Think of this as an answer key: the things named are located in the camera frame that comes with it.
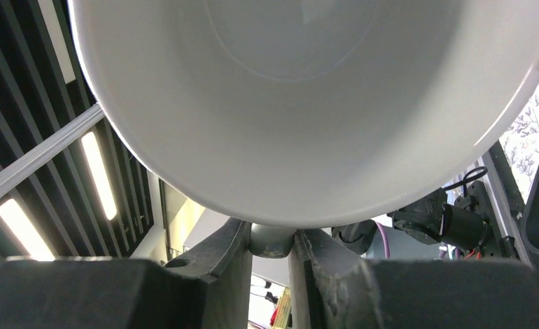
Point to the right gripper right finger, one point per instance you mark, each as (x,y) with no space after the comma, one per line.
(332,287)

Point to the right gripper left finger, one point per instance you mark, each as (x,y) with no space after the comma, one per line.
(205,287)

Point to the light blue mug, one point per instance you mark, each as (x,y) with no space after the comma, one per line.
(308,114)

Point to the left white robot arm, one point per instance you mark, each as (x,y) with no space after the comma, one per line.
(434,227)

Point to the ceiling light panels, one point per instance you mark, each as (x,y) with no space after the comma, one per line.
(42,89)

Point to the floral tablecloth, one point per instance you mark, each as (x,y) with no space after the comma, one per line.
(520,144)

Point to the aluminium frame bar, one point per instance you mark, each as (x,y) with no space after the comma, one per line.
(33,160)

